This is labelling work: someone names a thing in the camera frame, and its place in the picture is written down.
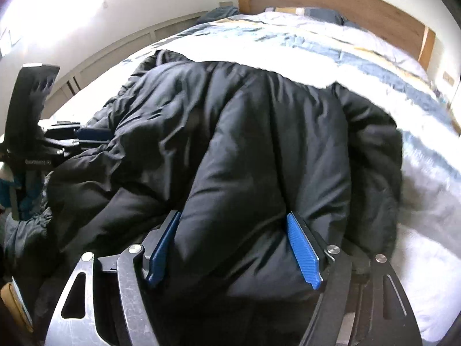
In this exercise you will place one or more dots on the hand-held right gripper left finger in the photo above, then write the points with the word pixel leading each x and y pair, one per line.
pixel 159 250

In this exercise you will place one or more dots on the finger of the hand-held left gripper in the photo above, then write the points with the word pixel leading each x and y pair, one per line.
pixel 94 134

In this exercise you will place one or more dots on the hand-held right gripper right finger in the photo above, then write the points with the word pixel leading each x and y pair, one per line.
pixel 303 252

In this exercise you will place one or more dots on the black puffer coat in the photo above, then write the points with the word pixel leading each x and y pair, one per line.
pixel 252 151

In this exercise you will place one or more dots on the person's left hand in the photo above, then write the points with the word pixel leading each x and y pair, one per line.
pixel 28 194

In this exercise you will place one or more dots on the yellow object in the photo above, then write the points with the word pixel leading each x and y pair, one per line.
pixel 14 299

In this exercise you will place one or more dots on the blue-green cloth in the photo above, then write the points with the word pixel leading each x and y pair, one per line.
pixel 219 11

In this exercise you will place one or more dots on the bed with striped duvet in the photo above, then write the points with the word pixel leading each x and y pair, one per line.
pixel 360 65

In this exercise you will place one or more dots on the patchwork pillow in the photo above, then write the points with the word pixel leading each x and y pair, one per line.
pixel 288 10

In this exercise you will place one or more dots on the blue pillow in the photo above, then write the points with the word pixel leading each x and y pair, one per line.
pixel 326 15

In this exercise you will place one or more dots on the wooden bed headboard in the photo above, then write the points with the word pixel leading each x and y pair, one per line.
pixel 342 7

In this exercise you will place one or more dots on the wall switch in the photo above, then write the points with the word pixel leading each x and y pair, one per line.
pixel 448 78

